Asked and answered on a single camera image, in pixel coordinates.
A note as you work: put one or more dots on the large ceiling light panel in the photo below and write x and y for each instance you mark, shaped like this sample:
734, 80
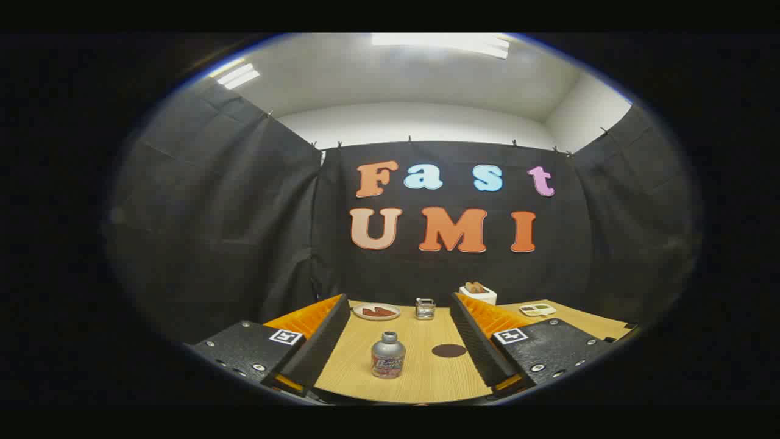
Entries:
442, 44

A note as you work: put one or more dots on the wooden table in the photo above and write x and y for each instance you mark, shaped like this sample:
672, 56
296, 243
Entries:
420, 384

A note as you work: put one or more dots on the white toaster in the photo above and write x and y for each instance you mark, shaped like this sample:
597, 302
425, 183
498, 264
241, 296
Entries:
484, 299

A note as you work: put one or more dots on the dark brown round coaster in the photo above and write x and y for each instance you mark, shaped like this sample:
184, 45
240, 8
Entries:
449, 350

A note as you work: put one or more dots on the white divided tray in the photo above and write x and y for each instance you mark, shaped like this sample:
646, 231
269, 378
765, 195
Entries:
537, 310

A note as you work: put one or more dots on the white round plate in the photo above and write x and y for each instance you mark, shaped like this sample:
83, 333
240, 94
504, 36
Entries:
376, 317

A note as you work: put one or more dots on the silver juice bottle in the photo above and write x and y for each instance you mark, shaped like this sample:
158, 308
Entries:
388, 356

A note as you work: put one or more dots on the small ceiling light panel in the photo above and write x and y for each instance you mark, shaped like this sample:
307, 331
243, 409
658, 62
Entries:
237, 76

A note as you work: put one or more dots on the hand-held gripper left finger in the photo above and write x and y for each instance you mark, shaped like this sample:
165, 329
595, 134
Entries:
323, 347

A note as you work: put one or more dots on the toast slices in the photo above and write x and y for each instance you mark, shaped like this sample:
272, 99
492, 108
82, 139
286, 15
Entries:
475, 287

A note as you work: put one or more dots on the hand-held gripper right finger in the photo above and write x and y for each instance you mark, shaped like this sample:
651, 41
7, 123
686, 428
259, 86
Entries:
475, 344

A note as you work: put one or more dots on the red meat slices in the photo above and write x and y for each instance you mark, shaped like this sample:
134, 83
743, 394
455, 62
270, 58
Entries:
378, 311

